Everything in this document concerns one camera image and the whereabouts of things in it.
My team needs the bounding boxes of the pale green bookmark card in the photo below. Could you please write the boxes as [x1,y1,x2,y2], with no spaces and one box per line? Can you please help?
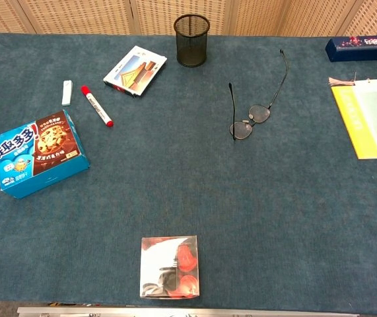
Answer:
[353,78,377,159]

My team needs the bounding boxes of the thin-framed eyeglasses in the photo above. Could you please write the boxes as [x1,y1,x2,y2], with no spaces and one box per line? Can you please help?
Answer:
[228,48,290,141]

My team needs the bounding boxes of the red capped whiteboard marker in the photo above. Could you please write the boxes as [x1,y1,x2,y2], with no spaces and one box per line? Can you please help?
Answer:
[81,85,114,128]

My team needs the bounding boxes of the black mesh pen holder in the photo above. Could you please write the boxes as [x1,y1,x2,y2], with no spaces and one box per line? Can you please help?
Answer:
[173,13,211,68]

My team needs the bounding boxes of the clear box with red parts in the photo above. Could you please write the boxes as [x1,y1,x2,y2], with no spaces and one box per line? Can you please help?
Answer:
[139,235,201,300]

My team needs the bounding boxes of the small white eraser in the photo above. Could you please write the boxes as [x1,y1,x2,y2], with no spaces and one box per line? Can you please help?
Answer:
[61,80,73,107]

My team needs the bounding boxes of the yellow Lexicon book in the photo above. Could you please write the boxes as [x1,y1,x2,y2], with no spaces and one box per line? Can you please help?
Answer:
[330,85,377,160]

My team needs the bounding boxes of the pink bookmark tassel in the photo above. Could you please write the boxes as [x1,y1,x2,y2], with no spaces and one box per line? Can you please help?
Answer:
[327,76,356,88]

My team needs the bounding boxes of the woven rattan folding screen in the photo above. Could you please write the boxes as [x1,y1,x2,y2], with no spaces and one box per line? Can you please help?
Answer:
[0,0,377,37]

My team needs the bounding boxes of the long silver metal bar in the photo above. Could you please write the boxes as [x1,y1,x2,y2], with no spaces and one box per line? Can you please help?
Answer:
[17,306,360,317]

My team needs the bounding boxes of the blue chocolate cookie box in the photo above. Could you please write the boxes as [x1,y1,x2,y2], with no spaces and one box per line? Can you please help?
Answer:
[0,110,91,200]

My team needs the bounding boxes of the white palace picture card box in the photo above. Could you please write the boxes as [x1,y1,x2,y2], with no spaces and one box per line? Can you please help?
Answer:
[102,45,168,98]

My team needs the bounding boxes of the blue felt table cloth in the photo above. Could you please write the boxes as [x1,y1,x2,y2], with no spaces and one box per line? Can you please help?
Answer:
[0,31,377,316]

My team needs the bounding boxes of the navy blue long box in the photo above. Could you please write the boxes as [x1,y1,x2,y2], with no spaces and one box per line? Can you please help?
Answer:
[325,34,377,63]

